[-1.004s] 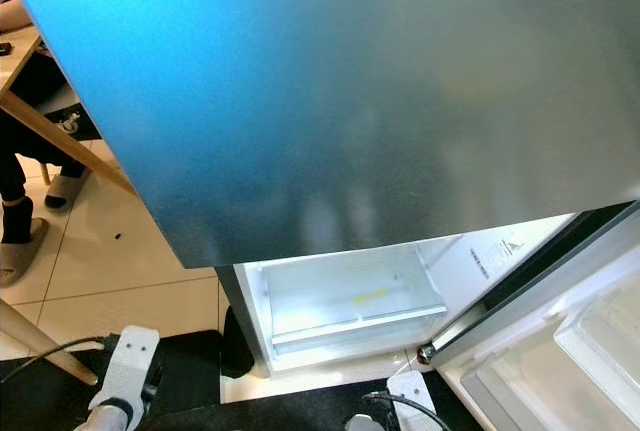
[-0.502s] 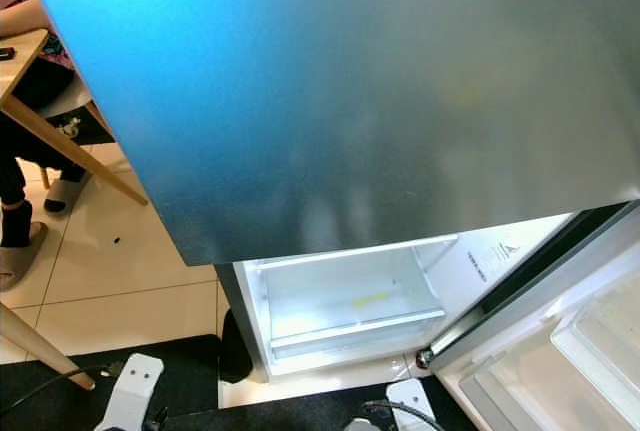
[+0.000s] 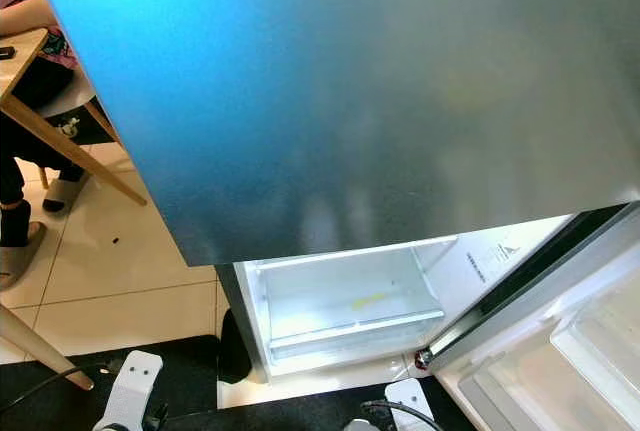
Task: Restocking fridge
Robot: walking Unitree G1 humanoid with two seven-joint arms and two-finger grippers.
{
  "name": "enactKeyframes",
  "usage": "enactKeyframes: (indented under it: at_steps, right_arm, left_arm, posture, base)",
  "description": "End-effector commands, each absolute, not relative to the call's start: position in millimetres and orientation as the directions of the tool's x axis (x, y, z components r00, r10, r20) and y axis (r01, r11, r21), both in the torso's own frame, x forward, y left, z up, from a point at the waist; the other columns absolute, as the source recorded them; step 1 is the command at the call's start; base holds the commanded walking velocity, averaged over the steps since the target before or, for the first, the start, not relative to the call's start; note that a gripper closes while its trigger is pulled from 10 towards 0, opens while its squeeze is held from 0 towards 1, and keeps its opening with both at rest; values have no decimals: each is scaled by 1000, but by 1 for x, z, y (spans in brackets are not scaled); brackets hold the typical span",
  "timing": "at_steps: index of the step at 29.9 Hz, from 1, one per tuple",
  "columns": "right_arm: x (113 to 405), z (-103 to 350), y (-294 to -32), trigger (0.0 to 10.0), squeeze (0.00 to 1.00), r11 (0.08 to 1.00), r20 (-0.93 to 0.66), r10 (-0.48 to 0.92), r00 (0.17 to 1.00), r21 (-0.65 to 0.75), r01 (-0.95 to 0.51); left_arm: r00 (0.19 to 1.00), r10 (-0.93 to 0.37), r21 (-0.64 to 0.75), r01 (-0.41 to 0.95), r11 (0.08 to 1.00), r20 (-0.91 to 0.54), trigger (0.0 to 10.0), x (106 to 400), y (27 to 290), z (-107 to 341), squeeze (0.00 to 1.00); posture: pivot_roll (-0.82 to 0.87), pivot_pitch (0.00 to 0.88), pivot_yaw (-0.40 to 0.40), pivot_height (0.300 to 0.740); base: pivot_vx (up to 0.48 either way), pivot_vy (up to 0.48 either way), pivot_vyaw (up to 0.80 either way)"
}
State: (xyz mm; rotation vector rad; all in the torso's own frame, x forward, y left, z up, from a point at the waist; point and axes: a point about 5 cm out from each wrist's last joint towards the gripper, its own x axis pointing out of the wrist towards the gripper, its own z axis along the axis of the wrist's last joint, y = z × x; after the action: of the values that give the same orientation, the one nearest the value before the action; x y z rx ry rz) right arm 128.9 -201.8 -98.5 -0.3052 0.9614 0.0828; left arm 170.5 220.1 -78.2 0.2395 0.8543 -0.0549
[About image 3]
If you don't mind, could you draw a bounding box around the silver fridge door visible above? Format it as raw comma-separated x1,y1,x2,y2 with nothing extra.
415,206,640,431
25,0,640,268

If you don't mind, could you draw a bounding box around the clear fridge crisper drawer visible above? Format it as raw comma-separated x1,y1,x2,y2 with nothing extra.
245,241,446,357

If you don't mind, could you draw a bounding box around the white fridge label sticker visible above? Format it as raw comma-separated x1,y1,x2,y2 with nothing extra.
480,239,526,270

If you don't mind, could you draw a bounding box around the grey slipper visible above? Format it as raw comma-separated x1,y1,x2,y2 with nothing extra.
0,221,48,287
45,173,89,214

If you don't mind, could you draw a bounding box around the white chair with wooden legs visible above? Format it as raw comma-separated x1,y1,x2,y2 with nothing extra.
35,21,131,192

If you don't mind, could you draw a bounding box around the person in pink shirt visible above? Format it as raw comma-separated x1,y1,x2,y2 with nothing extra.
0,0,86,247

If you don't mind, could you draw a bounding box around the black foam floor mat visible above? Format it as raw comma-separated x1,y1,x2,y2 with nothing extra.
75,101,126,147

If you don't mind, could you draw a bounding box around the wooden table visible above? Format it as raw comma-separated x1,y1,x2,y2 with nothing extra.
0,29,149,392

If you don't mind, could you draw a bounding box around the black rounded floor stopper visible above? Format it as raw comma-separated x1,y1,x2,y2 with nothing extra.
218,309,253,384

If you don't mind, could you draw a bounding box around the dark carpet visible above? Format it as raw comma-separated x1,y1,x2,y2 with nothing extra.
0,336,476,431

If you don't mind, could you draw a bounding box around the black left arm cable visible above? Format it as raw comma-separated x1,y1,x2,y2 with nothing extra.
0,363,121,412

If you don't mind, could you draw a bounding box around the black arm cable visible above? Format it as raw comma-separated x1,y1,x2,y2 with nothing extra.
0,363,121,412
360,399,451,431

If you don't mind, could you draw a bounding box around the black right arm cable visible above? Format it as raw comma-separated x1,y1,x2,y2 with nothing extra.
360,399,451,431

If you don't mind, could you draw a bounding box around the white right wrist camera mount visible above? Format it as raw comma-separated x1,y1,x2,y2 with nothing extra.
385,379,436,431

